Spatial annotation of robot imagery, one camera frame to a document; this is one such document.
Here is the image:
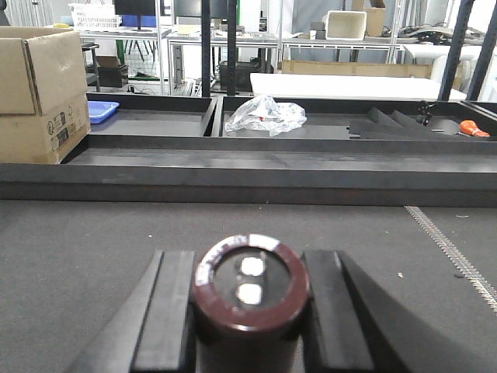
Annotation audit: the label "orange handled tool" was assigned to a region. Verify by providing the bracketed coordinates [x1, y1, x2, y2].
[456, 120, 490, 138]

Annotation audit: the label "black clamp fixture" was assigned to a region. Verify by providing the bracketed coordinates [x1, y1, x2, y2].
[416, 100, 436, 127]

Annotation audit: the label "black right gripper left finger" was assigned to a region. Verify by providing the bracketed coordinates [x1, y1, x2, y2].
[67, 251, 195, 372]

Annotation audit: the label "white plastic bin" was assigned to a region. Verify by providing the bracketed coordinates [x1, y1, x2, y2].
[322, 10, 367, 40]

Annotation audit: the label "black foam wedge inserts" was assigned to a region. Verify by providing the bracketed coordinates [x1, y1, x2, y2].
[348, 107, 459, 141]

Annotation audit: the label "white perforated basket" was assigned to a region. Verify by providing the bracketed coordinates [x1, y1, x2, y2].
[68, 3, 121, 31]

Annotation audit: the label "crumpled clear plastic bag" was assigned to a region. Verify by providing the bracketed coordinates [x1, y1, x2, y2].
[224, 94, 307, 137]

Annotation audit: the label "large cardboard box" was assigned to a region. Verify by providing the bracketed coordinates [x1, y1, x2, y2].
[1, 26, 90, 164]

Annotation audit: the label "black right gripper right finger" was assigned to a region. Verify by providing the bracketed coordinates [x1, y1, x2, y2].
[303, 250, 476, 372]

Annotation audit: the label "white table top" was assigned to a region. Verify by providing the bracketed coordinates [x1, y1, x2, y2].
[249, 72, 467, 101]

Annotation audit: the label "small blue plastic tray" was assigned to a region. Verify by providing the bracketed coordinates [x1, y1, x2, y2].
[88, 100, 120, 124]

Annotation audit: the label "dark grey tray rail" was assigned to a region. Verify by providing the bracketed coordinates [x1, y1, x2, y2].
[1, 134, 496, 207]

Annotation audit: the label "brown cylindrical capacitor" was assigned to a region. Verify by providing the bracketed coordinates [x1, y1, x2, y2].
[193, 233, 310, 372]

